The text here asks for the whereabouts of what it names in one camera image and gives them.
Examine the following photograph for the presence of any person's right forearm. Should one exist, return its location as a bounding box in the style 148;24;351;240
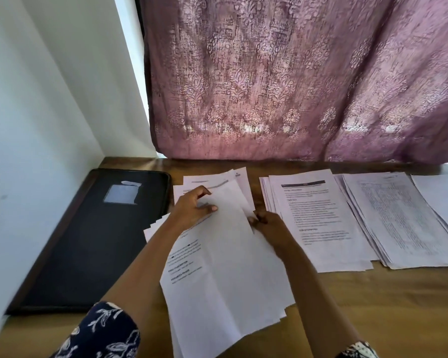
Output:
280;248;363;355

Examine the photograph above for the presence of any stack of printed papers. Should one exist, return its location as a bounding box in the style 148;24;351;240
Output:
142;180;297;358

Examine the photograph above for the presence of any pink patterned curtain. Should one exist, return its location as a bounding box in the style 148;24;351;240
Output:
134;0;448;164

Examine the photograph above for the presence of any grey-header text paper pile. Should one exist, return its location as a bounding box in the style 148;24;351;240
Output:
172;166;256;221

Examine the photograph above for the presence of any person's left hand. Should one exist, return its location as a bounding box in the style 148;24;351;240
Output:
165;184;220;236

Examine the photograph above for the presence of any dark-header text paper pile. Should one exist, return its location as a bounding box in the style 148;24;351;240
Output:
258;168;379;273

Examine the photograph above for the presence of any white curtain lining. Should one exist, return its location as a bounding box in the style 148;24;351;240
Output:
18;0;161;159

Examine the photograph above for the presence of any table-print paper pile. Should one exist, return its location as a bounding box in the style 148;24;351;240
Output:
335;171;448;270

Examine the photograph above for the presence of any person's left forearm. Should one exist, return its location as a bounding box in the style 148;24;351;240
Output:
101;226;188;325

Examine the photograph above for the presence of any person's right hand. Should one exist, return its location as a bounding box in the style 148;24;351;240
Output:
247;209;301;260

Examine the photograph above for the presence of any black folder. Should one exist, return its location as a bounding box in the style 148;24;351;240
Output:
5;168;173;315

